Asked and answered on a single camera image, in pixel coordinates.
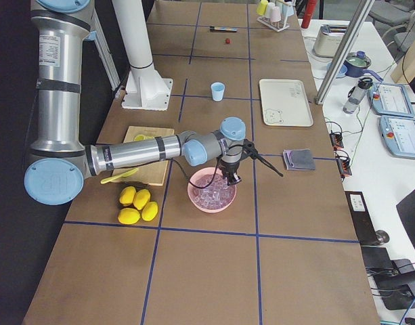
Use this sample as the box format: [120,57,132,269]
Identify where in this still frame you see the grey folded cloth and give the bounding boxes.
[283,149,315,171]

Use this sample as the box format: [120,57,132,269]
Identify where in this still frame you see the cup rack with cups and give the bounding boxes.
[256,0,295,32]

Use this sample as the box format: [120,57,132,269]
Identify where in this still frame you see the red bottle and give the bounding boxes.
[301,0,318,29]

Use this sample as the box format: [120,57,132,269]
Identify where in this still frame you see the blue bowl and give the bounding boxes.
[326,62,347,79]

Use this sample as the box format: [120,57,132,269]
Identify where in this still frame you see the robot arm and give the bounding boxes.
[24,1,246,205]

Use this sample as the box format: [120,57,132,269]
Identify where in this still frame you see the blue pot with lid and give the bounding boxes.
[344,51,383,82]

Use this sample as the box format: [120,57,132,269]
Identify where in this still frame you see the wooden cutting board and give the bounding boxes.
[113,126,175,186]

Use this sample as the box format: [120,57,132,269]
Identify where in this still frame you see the light blue plastic cup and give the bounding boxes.
[211,82,225,102]

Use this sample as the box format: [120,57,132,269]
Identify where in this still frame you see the teach pendant tablet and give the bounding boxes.
[379,115,415,159]
[368,83,414,118]

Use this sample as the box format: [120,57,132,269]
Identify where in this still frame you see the clear ice cubes pile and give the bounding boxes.
[192,174,236,210]

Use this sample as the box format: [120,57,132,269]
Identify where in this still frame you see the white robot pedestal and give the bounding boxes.
[112,0,173,111]

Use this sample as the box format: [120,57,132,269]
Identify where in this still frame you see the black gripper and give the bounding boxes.
[219,151,242,185]

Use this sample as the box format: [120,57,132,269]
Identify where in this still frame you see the white toaster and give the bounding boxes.
[313,24,348,58]

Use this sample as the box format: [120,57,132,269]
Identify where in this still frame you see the steel muddler black tip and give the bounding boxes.
[209,26,238,33]

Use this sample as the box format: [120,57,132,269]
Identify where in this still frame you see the cream bear tray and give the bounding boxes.
[259,79,313,127]

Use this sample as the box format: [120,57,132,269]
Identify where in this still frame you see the clear water bottle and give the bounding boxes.
[343,77,373,114]

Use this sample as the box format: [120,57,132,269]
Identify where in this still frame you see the pink bowl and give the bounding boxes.
[188,167,237,213]

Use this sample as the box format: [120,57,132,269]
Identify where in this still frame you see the aluminium frame post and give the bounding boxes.
[314,0,375,105]

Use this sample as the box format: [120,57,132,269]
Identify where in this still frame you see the yellow lemon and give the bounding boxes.
[141,201,158,221]
[118,207,141,225]
[133,189,151,210]
[119,186,137,207]

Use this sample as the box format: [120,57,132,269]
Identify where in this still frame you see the lemon slices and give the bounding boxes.
[133,134,154,142]

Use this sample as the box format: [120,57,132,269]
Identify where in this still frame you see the yellow plastic knife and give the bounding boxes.
[100,167,139,184]

